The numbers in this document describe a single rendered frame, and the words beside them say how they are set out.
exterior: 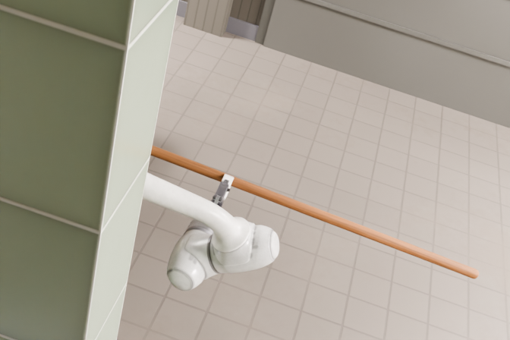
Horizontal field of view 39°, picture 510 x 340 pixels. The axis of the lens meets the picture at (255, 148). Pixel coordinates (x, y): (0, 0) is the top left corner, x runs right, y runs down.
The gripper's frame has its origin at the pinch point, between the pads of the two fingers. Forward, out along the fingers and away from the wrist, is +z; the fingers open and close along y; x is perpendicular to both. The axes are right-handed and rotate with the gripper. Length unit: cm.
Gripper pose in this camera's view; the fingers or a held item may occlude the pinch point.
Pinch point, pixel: (225, 187)
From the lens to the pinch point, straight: 214.1
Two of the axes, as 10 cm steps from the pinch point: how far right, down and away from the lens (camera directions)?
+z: 2.3, -5.2, 8.2
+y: -2.8, 7.7, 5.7
